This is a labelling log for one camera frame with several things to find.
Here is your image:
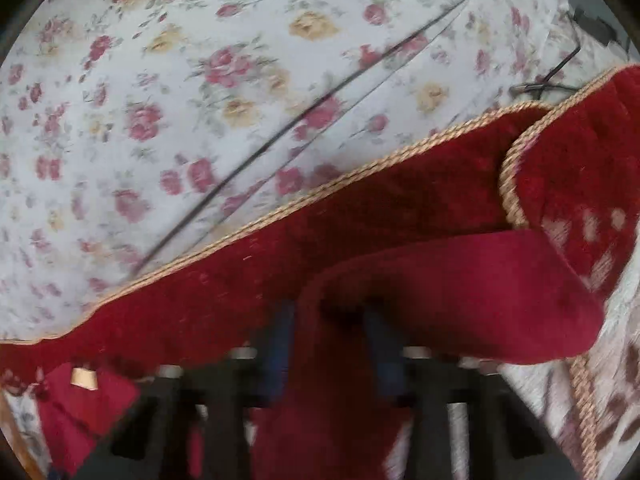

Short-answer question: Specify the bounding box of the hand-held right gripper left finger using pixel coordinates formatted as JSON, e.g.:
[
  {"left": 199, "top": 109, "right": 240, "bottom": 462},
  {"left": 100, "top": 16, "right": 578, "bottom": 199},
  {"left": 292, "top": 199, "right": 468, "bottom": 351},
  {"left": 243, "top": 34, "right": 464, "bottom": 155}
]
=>
[{"left": 75, "top": 300, "right": 297, "bottom": 480}]

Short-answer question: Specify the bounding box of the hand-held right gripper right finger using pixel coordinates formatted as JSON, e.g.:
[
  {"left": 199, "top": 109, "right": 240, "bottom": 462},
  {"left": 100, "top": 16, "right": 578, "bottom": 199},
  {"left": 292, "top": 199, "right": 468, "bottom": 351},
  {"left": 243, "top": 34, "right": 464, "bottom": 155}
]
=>
[{"left": 362, "top": 310, "right": 566, "bottom": 480}]

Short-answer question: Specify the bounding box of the red knit garment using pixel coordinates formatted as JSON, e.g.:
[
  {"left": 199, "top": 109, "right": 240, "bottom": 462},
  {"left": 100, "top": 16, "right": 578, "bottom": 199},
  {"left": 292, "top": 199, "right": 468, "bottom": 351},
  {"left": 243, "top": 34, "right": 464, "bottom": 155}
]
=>
[{"left": 37, "top": 232, "right": 606, "bottom": 480}]

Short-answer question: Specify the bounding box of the red and white plush blanket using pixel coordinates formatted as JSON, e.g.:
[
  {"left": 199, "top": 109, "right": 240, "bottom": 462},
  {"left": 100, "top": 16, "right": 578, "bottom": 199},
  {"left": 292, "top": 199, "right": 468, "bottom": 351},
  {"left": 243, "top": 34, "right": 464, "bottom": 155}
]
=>
[{"left": 0, "top": 62, "right": 640, "bottom": 480}]

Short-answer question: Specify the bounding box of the floral bedsheet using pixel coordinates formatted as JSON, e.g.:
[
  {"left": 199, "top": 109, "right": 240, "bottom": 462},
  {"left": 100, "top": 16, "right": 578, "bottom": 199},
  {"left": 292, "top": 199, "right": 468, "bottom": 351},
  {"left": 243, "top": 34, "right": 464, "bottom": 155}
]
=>
[{"left": 0, "top": 0, "right": 616, "bottom": 346}]

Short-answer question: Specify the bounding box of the wooden bed edge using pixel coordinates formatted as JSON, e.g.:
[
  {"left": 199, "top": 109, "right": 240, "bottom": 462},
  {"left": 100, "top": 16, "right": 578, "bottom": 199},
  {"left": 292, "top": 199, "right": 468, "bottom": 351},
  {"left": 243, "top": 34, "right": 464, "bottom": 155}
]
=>
[{"left": 0, "top": 390, "right": 43, "bottom": 480}]

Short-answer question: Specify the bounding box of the grey box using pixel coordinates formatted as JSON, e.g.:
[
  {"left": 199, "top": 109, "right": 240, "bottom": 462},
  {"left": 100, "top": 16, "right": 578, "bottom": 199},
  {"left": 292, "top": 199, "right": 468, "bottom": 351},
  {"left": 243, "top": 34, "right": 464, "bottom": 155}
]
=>
[{"left": 570, "top": 5, "right": 631, "bottom": 53}]

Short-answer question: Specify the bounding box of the thin black cable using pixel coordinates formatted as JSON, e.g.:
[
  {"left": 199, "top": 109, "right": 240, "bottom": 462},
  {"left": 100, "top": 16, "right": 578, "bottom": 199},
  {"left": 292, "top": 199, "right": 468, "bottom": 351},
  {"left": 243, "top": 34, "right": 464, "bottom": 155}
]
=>
[{"left": 142, "top": 0, "right": 496, "bottom": 268}]

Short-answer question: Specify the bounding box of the black power cable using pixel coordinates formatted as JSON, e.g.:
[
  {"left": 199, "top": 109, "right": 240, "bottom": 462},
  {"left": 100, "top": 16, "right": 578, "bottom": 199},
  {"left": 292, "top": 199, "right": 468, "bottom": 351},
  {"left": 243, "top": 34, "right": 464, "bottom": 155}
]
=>
[{"left": 510, "top": 10, "right": 583, "bottom": 102}]

